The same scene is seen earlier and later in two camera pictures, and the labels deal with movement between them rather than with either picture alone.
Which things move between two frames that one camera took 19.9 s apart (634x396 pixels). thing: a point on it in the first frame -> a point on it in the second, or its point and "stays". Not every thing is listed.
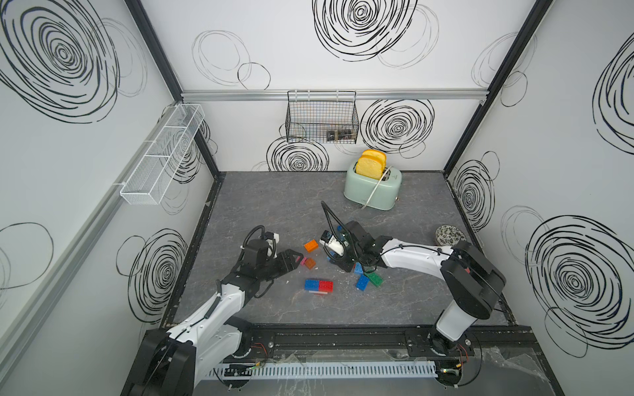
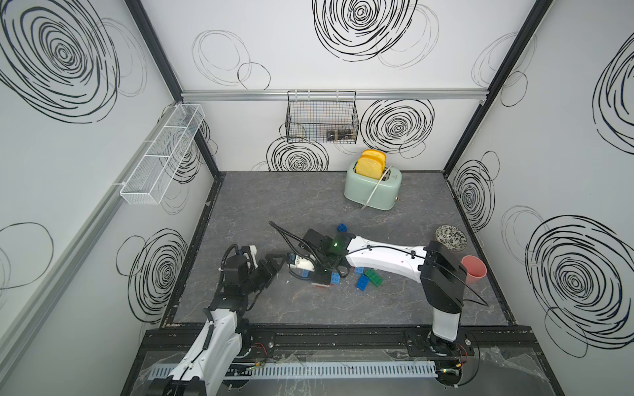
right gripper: [343, 265] -> [321, 280]
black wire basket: [322, 116] stays
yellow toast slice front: [370, 166] stays
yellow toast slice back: [376, 154] stays
